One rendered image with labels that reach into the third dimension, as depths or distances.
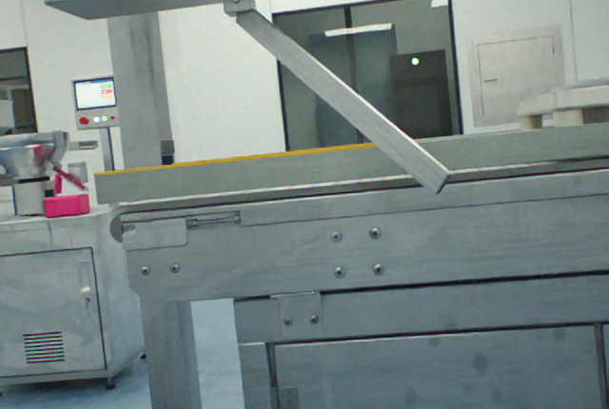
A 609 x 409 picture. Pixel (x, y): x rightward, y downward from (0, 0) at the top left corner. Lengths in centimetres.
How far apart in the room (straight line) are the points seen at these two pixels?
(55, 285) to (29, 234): 24
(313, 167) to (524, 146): 21
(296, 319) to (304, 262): 8
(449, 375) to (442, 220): 18
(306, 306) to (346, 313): 4
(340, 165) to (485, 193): 15
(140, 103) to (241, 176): 37
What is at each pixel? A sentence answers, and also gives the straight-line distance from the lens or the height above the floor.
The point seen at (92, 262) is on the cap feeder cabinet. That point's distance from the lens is 330.
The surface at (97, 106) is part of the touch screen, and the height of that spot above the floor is 124.
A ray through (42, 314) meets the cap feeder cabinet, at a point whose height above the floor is 36.
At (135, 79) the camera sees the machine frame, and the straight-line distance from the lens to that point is 111.
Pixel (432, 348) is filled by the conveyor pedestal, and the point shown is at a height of 73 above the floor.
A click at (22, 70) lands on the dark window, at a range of 659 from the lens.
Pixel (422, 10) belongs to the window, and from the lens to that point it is 591.
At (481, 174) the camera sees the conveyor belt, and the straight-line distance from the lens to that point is 78.
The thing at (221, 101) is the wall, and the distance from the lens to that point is 599.
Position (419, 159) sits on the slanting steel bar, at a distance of 65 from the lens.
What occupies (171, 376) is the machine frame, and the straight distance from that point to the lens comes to 115.
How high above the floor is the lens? 96
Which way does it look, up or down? 3 degrees down
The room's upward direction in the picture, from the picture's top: 6 degrees counter-clockwise
